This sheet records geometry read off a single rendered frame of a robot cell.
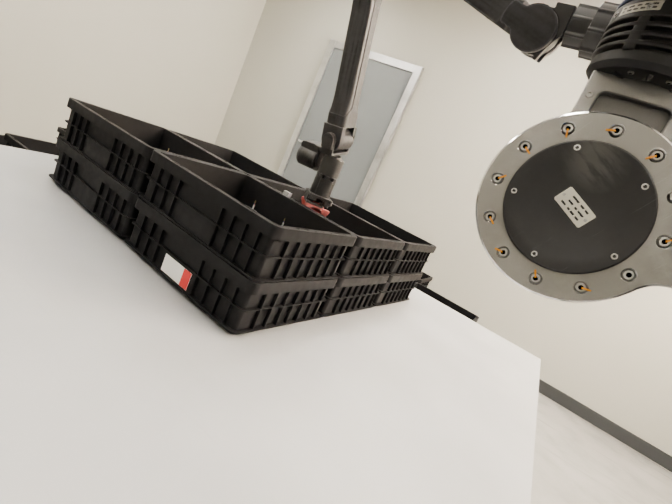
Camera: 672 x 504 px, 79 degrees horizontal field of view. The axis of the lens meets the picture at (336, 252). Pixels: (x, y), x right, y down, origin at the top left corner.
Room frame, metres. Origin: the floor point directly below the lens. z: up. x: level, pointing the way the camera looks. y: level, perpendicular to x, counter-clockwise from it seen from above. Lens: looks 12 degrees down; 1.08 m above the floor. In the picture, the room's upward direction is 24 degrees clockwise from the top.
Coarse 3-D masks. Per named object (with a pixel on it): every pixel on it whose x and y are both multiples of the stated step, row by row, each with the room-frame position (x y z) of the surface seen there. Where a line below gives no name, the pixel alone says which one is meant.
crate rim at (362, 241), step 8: (280, 184) 1.24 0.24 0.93; (280, 192) 1.07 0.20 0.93; (352, 216) 1.28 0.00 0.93; (368, 224) 1.25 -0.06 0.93; (352, 232) 0.96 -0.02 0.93; (384, 232) 1.23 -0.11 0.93; (360, 240) 0.95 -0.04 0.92; (368, 240) 0.98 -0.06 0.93; (376, 240) 1.02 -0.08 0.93; (384, 240) 1.06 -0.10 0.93; (392, 240) 1.13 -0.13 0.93; (400, 240) 1.20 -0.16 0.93; (376, 248) 1.04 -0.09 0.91; (384, 248) 1.08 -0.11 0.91; (392, 248) 1.12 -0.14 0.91; (400, 248) 1.17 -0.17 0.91
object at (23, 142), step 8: (8, 136) 1.64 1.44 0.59; (16, 136) 1.69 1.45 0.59; (8, 144) 1.65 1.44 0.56; (16, 144) 1.60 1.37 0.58; (24, 144) 1.72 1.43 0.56; (32, 144) 1.75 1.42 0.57; (40, 144) 1.78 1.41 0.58; (48, 144) 1.80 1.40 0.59; (48, 152) 1.81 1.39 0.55; (56, 152) 1.84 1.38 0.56
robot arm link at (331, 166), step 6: (318, 156) 1.10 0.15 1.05; (324, 156) 1.09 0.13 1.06; (330, 156) 1.07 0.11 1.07; (336, 156) 1.10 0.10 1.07; (318, 162) 1.11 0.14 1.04; (324, 162) 1.08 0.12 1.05; (330, 162) 1.07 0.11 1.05; (336, 162) 1.08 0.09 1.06; (342, 162) 1.09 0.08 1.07; (324, 168) 1.08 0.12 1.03; (330, 168) 1.07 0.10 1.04; (336, 168) 1.08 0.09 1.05; (324, 174) 1.07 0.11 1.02; (330, 174) 1.07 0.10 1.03; (336, 174) 1.08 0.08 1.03; (330, 180) 1.09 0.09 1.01
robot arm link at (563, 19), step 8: (552, 8) 0.81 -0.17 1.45; (560, 8) 0.80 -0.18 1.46; (568, 8) 0.79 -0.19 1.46; (576, 8) 0.80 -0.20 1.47; (560, 16) 0.80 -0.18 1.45; (568, 16) 0.80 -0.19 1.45; (560, 24) 0.80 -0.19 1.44; (560, 32) 0.80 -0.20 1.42; (552, 40) 0.81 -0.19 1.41; (560, 40) 0.85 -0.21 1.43; (544, 48) 0.82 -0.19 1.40; (552, 48) 0.85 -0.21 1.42; (536, 56) 0.82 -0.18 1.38; (544, 56) 0.86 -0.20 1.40
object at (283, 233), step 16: (160, 160) 0.85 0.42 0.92; (192, 160) 0.95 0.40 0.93; (176, 176) 0.81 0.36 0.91; (192, 176) 0.79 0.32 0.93; (208, 192) 0.77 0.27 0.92; (224, 192) 0.76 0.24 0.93; (224, 208) 0.74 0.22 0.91; (240, 208) 0.72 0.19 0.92; (304, 208) 1.01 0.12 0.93; (256, 224) 0.70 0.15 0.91; (272, 224) 0.68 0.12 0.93; (336, 224) 0.97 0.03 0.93; (288, 240) 0.71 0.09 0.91; (304, 240) 0.76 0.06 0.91; (320, 240) 0.80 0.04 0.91; (336, 240) 0.85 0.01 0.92; (352, 240) 0.91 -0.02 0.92
